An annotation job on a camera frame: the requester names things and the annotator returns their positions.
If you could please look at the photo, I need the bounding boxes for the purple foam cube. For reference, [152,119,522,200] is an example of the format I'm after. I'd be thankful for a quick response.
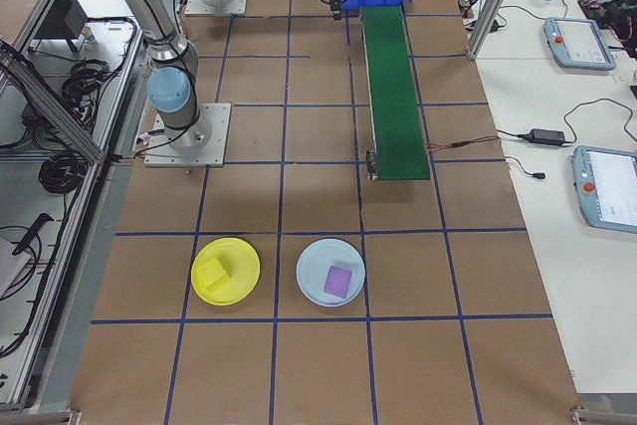
[322,265,353,297]

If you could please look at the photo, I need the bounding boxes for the yellow foam cube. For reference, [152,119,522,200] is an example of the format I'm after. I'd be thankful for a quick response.
[192,256,234,292]

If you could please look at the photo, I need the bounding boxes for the light blue plate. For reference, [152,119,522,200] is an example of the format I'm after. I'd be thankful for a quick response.
[295,238,367,308]

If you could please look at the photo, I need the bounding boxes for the yellow plate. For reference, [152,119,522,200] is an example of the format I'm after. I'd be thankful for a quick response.
[190,237,263,306]

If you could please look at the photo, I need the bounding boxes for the green conveyor belt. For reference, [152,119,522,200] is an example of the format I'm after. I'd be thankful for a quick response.
[358,5,433,183]

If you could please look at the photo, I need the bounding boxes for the grey blue teach pendant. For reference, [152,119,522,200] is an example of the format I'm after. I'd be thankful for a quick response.
[569,144,637,236]
[542,16,618,72]

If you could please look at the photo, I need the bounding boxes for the black power adapter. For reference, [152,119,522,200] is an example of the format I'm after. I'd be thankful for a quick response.
[517,128,567,146]

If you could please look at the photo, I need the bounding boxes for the dark grey box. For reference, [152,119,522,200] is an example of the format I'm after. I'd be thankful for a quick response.
[33,0,90,42]

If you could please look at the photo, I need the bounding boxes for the black bag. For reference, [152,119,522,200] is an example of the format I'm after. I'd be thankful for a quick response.
[579,0,637,59]

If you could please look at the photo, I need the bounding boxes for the white side desk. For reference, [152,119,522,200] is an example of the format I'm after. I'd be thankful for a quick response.
[440,0,637,396]

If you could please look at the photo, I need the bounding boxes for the small circuit board with wires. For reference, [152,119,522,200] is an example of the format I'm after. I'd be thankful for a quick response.
[455,0,487,18]

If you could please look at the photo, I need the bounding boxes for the aluminium camera post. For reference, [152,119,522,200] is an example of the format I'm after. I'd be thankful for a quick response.
[465,0,530,62]

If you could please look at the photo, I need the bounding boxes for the red black conveyor wires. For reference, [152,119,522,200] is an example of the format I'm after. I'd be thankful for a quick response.
[426,134,501,153]

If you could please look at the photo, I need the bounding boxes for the black cable plug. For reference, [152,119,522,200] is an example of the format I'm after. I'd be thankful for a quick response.
[505,155,547,181]

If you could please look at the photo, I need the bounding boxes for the black cable coil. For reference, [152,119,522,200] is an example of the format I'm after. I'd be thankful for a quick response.
[60,59,109,101]
[38,151,85,196]

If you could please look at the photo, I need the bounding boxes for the V-shaped aluminium bar frame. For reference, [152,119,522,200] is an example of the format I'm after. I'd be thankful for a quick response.
[0,0,173,414]

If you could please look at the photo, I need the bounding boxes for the black handle tool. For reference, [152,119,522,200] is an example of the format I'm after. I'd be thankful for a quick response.
[10,213,55,256]

